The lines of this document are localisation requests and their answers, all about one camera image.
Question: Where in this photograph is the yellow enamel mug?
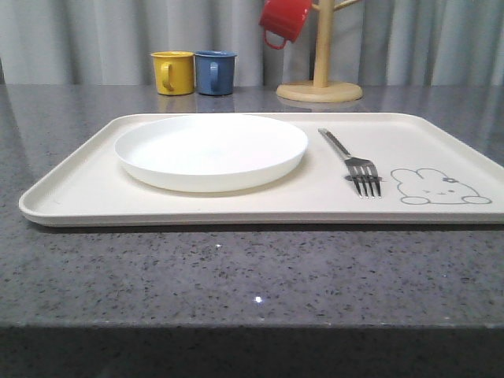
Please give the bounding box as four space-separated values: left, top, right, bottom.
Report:
150 51 195 96

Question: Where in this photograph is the cream tray with rabbit print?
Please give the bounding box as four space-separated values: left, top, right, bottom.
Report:
19 113 503 227

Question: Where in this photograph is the white round plate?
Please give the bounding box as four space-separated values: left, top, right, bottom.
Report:
115 113 309 193

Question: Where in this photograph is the blue enamel mug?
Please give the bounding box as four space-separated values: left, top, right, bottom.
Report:
195 50 237 96

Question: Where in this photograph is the wooden mug tree stand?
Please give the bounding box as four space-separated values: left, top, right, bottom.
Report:
276 0 363 103

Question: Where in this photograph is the silver metal fork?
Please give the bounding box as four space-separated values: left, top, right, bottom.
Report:
318 128 382 198

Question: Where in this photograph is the red enamel mug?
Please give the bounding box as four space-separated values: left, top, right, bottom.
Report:
259 0 312 50

